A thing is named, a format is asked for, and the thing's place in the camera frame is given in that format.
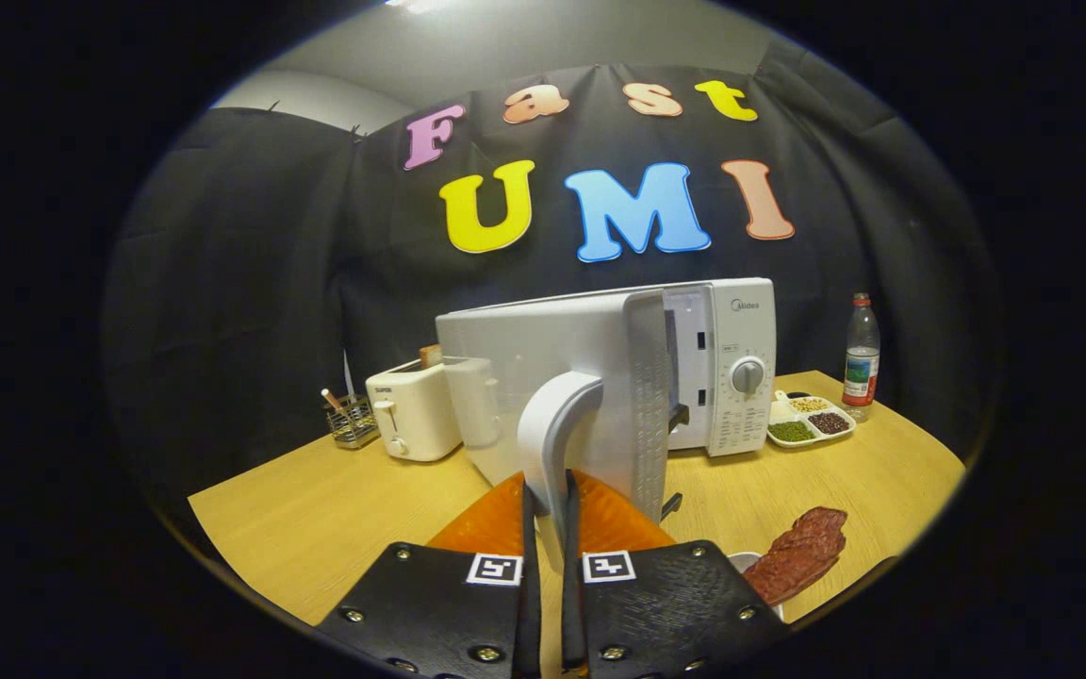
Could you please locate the small white ribbed tray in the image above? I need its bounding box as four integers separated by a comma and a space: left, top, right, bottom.
728, 551, 786, 621

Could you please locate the wire mesh basket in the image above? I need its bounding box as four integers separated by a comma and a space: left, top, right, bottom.
326, 393, 381, 448

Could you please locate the cream pop-up toaster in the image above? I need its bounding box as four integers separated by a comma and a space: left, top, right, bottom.
365, 358, 464, 463

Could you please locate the white divided bean dish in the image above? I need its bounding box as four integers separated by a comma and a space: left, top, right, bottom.
767, 390, 856, 449

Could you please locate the red meat slice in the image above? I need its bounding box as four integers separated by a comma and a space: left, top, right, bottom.
743, 506, 848, 606

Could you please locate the white toaster oven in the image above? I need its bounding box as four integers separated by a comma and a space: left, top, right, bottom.
436, 276, 778, 571

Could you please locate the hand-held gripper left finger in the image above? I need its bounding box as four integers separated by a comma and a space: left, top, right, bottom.
315, 470, 544, 679

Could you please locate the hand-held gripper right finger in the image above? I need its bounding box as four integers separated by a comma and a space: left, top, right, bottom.
560, 469, 794, 679

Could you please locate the clear plastic water bottle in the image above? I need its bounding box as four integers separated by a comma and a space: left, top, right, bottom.
842, 292, 881, 422

